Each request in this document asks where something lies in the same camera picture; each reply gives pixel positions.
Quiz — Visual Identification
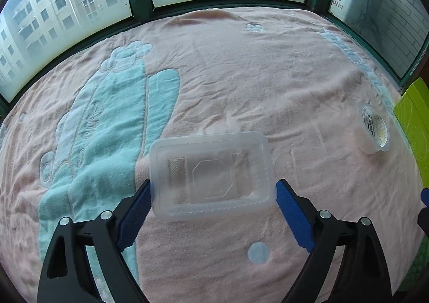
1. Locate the clear rectangular plastic tray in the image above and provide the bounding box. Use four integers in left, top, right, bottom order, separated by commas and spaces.
148, 132, 276, 222

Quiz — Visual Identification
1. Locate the lime green cardboard box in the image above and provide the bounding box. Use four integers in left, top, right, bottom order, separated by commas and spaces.
393, 78, 429, 187

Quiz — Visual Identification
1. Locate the small clear sauce cup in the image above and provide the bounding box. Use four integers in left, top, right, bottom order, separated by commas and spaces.
353, 102, 390, 155

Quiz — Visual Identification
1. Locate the green mesh waste basket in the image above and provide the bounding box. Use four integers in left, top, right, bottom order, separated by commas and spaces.
398, 236, 429, 291

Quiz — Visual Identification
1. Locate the pink patterned bed blanket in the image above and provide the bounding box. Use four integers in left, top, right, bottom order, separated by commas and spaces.
1, 8, 423, 302

